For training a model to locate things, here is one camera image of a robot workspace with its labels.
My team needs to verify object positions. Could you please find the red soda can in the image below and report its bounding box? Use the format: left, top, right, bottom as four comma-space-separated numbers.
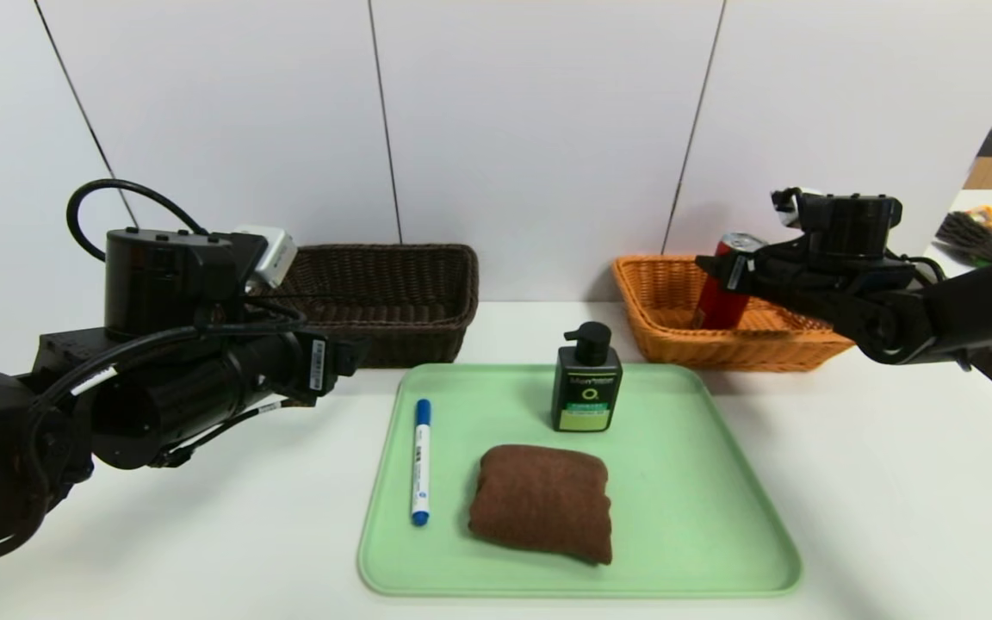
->
692, 232, 768, 331

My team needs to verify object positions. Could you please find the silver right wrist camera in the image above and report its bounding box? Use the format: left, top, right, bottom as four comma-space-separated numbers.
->
772, 188, 824, 228

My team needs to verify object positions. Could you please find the black woven mat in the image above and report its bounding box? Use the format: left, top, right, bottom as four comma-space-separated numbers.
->
935, 213, 992, 264

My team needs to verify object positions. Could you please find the blue and white marker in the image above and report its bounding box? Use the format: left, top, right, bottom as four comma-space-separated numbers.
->
412, 399, 432, 526

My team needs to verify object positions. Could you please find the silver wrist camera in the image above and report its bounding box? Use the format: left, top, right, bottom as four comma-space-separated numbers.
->
772, 188, 824, 228
233, 226, 299, 294

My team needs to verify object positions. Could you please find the light green plastic tray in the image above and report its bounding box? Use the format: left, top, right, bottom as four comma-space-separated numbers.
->
359, 363, 802, 597

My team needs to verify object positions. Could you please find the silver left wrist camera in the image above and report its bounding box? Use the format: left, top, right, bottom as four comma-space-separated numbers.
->
233, 226, 299, 294

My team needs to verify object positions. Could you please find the orange wicker basket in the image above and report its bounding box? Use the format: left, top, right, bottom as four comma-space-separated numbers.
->
612, 255, 857, 373

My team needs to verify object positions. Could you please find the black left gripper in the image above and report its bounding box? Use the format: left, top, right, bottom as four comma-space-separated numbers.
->
253, 331, 372, 407

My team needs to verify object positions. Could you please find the dark green pump bottle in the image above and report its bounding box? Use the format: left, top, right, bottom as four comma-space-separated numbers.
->
550, 322, 623, 433

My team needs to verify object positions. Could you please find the white round side table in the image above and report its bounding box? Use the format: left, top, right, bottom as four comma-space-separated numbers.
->
927, 191, 992, 276

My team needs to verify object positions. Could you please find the black left camera cable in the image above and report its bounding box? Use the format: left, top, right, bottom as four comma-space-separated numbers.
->
65, 178, 208, 264

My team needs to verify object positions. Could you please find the dark brown wicker basket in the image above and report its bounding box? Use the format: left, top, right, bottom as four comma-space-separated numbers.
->
272, 245, 480, 369

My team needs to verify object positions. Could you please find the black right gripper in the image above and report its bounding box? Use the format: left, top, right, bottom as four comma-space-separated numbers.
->
694, 244, 812, 306

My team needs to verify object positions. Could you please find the brown towel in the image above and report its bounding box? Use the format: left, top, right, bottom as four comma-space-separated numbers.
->
468, 443, 613, 565

